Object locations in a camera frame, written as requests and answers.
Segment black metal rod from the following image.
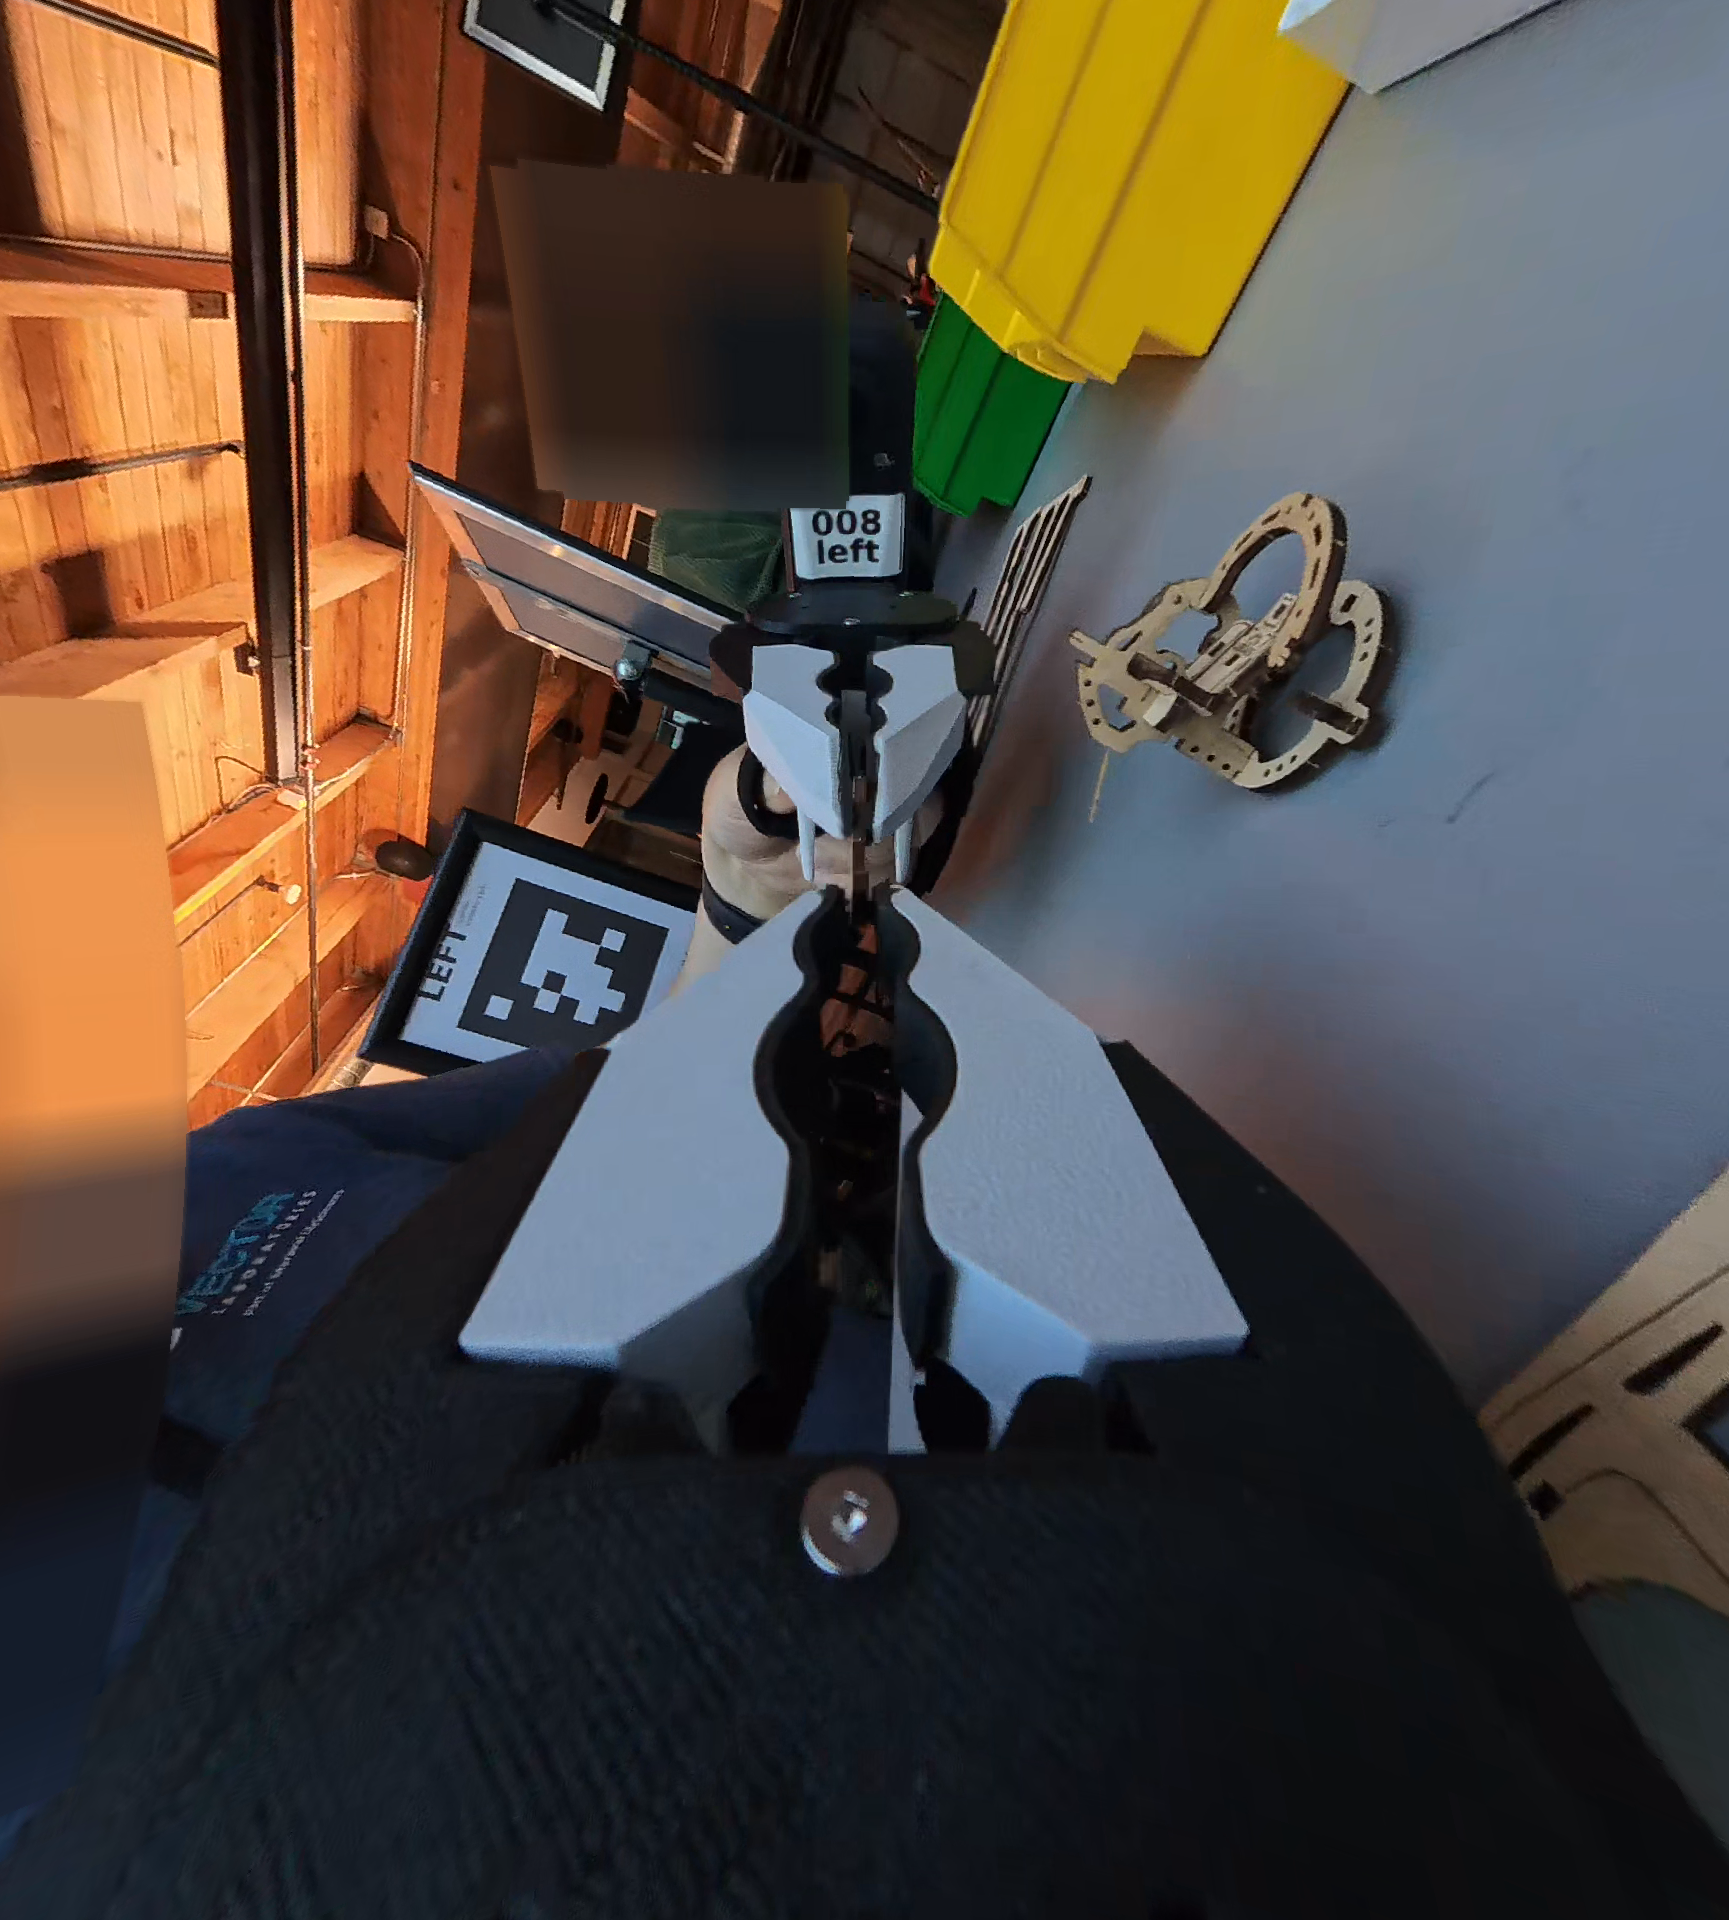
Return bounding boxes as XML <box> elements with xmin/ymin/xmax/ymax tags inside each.
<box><xmin>541</xmin><ymin>0</ymin><xmax>956</xmax><ymax>205</ymax></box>

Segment slotted plywood sheet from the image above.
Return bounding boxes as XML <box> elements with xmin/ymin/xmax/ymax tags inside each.
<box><xmin>972</xmin><ymin>474</ymin><xmax>1094</xmax><ymax>760</ymax></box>

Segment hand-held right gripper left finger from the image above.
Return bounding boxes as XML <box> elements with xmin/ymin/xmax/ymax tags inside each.
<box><xmin>459</xmin><ymin>888</ymin><xmax>825</xmax><ymax>1454</ymax></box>

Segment dark green mesh object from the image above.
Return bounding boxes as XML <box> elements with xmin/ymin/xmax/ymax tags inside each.
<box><xmin>650</xmin><ymin>507</ymin><xmax>789</xmax><ymax>610</ymax></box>

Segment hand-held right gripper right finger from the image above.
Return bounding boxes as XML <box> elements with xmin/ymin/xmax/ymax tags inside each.
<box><xmin>886</xmin><ymin>884</ymin><xmax>1250</xmax><ymax>1459</ymax></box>

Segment stack of yellow storage bins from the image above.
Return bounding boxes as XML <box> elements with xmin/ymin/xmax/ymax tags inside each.
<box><xmin>929</xmin><ymin>0</ymin><xmax>1357</xmax><ymax>388</ymax></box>

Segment black metal rail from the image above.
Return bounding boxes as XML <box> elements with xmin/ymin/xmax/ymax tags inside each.
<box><xmin>210</xmin><ymin>0</ymin><xmax>311</xmax><ymax>790</ymax></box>

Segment person's left hand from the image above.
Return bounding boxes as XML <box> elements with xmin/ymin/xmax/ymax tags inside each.
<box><xmin>691</xmin><ymin>750</ymin><xmax>821</xmax><ymax>984</ymax></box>

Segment green storage bin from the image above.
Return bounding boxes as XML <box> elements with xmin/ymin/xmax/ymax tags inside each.
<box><xmin>908</xmin><ymin>289</ymin><xmax>1079</xmax><ymax>522</ymax></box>

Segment framed black-and-white marker sign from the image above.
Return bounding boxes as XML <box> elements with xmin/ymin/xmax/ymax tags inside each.
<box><xmin>359</xmin><ymin>807</ymin><xmax>704</xmax><ymax>1086</ymax></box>

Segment white cardboard box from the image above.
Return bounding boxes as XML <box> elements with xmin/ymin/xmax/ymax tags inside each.
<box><xmin>1276</xmin><ymin>0</ymin><xmax>1562</xmax><ymax>96</ymax></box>

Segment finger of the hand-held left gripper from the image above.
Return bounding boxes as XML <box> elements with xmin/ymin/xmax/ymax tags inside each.
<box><xmin>741</xmin><ymin>642</ymin><xmax>854</xmax><ymax>888</ymax></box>
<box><xmin>865</xmin><ymin>645</ymin><xmax>969</xmax><ymax>882</ymax></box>

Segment wooden model assembly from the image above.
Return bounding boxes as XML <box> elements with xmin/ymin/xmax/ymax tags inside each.
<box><xmin>1069</xmin><ymin>489</ymin><xmax>1395</xmax><ymax>799</ymax></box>

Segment grey framed panel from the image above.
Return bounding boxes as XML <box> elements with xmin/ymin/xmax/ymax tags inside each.
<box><xmin>407</xmin><ymin>463</ymin><xmax>747</xmax><ymax>684</ymax></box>

